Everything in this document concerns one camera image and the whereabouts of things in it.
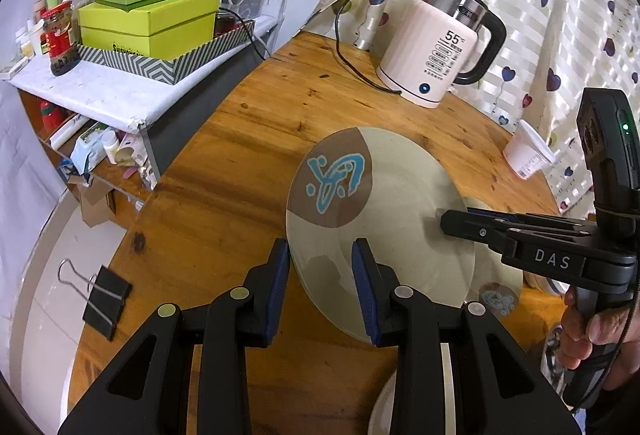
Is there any beige plate blue pattern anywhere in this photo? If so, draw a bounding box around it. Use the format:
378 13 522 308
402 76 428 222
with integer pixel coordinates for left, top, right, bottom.
285 127 475 342

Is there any white bowl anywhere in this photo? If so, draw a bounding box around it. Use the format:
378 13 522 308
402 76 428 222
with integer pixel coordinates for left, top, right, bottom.
367 343 457 434

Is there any right hand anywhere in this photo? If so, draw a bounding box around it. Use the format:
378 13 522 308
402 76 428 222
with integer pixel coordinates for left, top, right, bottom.
558 288 640 391

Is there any white plastic cup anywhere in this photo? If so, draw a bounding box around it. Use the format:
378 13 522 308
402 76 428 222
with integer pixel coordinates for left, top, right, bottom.
502 120 555 180

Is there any black binder clip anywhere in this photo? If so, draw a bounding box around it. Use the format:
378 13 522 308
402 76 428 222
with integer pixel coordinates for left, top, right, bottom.
56 259 132 342

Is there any white electric kettle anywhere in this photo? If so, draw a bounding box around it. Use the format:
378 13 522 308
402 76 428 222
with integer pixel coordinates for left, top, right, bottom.
376 0 506 109

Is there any white shelf cabinet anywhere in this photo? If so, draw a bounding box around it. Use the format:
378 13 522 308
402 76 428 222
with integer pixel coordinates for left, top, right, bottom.
10 16 276 175

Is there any heart patterned curtain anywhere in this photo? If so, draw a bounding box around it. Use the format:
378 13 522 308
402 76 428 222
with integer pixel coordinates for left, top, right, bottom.
319 0 640 221

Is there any chevron patterned tray box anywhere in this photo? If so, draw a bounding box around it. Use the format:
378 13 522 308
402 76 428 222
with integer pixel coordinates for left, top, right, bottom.
75 18 256 86

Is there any lime green box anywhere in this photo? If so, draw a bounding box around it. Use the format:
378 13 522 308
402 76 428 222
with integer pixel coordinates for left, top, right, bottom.
78 0 220 60

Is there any red labelled jar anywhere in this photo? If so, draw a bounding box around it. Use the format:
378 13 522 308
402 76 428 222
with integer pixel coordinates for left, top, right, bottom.
42 2 80 76

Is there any black kettle power cord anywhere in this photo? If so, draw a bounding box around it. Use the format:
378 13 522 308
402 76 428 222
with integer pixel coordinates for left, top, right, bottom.
333 0 403 96

